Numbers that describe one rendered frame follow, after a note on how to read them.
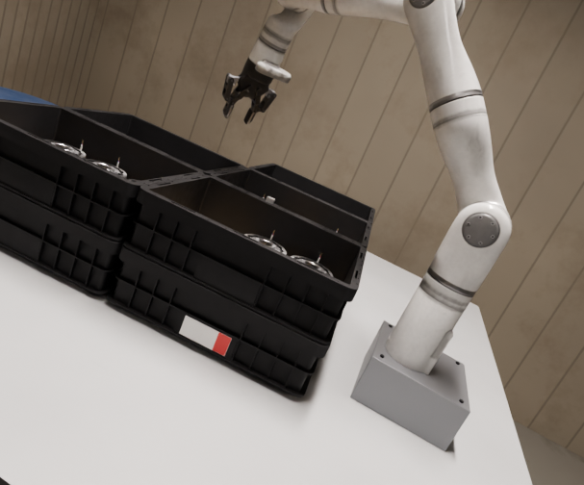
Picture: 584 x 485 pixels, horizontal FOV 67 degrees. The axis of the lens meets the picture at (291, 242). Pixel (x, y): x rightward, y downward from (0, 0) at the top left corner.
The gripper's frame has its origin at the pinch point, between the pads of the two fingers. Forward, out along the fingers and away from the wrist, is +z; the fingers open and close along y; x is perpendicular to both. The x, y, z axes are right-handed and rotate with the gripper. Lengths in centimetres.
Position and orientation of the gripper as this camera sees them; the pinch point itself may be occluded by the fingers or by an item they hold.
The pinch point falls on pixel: (238, 114)
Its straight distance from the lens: 118.5
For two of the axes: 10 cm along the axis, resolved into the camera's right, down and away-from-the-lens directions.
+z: -4.8, 7.0, 5.3
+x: 3.7, 7.1, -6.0
